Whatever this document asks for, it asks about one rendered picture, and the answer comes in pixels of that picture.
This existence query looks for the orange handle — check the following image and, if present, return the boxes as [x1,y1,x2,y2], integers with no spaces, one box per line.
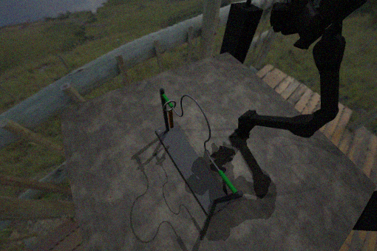
[163,100,176,128]

